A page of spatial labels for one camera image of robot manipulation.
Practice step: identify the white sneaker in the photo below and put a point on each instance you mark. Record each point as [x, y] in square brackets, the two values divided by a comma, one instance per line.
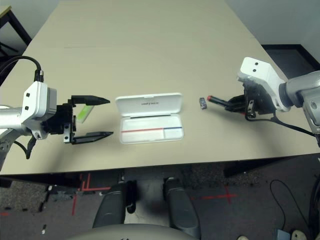
[299, 235]

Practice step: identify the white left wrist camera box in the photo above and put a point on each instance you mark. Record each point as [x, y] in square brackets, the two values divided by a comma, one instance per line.
[37, 100]

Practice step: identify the green plastic stationery stick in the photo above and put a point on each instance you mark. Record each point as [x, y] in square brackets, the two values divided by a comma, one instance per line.
[83, 113]

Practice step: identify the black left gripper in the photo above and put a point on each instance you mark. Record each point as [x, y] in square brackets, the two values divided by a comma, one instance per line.
[62, 117]

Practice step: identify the grey robot left leg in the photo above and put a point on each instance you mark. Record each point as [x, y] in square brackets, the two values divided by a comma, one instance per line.
[112, 205]

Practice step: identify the small dark blue eraser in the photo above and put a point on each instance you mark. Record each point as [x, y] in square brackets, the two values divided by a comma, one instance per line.
[203, 103]

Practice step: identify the grey blue floor box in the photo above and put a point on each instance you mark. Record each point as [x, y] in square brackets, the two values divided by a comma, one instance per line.
[282, 235]

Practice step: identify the black marker with red cap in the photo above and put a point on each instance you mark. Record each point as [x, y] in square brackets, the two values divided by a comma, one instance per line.
[217, 99]

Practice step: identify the short red floor tape strip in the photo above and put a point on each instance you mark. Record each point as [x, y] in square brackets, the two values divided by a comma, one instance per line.
[4, 214]

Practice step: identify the grey robot torso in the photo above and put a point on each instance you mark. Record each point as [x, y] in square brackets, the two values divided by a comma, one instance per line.
[125, 235]

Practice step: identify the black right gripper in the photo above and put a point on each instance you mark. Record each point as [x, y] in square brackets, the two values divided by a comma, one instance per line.
[258, 102]

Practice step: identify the black tripod stand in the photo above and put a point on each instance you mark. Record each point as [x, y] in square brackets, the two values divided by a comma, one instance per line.
[8, 48]

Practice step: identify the white plastic pencil case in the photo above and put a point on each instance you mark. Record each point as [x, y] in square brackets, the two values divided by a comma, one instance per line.
[150, 136]

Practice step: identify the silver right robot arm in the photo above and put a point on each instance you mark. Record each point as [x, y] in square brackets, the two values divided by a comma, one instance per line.
[305, 85]

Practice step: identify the beige side table black legs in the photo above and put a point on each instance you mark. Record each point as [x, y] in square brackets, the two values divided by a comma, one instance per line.
[3, 11]

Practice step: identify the small white floor scrap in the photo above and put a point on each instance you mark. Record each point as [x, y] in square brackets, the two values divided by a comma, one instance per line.
[43, 229]

